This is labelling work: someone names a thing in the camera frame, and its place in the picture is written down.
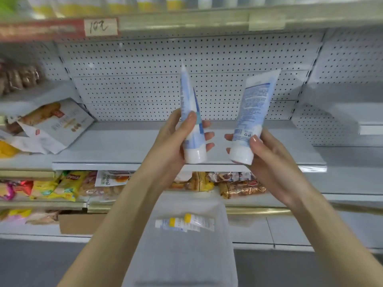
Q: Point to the person's right hand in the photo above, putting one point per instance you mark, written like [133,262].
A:
[270,173]

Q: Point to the person's left hand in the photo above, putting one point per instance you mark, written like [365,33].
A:
[167,140]

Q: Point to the person's left thumb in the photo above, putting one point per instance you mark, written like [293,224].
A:
[188,130]

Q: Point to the person's right thumb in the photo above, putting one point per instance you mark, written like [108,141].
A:
[259,141]

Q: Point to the person's left middle finger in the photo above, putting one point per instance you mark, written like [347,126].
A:
[209,136]

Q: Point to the white blue cream tube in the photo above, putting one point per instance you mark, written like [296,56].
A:
[254,107]
[189,95]

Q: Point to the person's right forearm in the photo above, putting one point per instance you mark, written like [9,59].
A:
[326,236]

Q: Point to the person's left forearm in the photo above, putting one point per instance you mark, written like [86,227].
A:
[119,233]

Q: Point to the clear pack of golden bread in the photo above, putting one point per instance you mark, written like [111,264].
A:
[197,182]

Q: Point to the clear pack of brown bread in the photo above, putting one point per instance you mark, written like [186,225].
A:
[242,188]

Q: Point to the white metal shelf board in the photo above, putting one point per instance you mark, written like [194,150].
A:
[125,146]

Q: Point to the white pegboard back panel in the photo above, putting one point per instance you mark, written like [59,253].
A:
[134,71]

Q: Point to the white bag with orange print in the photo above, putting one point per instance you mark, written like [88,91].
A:
[110,178]

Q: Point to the translucent white plastic bin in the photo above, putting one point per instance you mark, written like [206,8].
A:
[179,254]

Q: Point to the white cookie bag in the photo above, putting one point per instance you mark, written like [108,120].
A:
[56,125]

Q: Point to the handwritten paper price tag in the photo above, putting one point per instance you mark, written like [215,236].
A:
[100,27]

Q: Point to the row of yellow white tubes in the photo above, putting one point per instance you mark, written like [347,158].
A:
[119,4]

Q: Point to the brown cardboard box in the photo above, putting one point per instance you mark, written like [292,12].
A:
[79,224]

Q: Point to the small yellow snack packet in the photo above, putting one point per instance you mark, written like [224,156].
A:
[43,189]

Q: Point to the clear pack of brown cookies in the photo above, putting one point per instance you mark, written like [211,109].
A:
[19,78]

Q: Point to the red shelf label strip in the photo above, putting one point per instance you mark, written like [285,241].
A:
[39,32]

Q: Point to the plain yellow packet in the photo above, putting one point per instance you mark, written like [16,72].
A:
[7,149]

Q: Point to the pink snack packet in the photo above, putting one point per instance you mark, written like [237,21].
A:
[13,189]

